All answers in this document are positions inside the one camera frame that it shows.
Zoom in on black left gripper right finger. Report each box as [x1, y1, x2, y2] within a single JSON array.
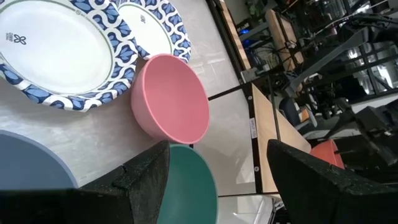
[[266, 139, 398, 224]]

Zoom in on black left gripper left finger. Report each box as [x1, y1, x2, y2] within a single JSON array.
[[0, 139, 171, 224]]

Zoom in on green bowl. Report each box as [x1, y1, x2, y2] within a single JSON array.
[[157, 144, 220, 224]]

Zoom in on pink bowl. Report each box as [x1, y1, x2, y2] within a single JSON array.
[[130, 53, 211, 145]]

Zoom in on blue bowl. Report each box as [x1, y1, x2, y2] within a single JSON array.
[[0, 129, 79, 191]]

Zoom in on blue patterned paper plate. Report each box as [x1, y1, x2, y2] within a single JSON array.
[[117, 0, 192, 63], [0, 0, 139, 113]]

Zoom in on dark blue chair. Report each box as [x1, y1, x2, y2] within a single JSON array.
[[279, 98, 302, 127]]

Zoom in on grey metal beam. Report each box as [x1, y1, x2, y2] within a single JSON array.
[[289, 27, 371, 91]]

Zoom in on wooden room table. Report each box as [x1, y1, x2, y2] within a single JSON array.
[[265, 9, 305, 72]]

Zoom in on wooden table side board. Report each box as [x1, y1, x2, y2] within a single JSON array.
[[218, 0, 252, 71]]

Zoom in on black metal table frame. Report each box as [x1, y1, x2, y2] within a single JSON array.
[[205, 0, 248, 82]]

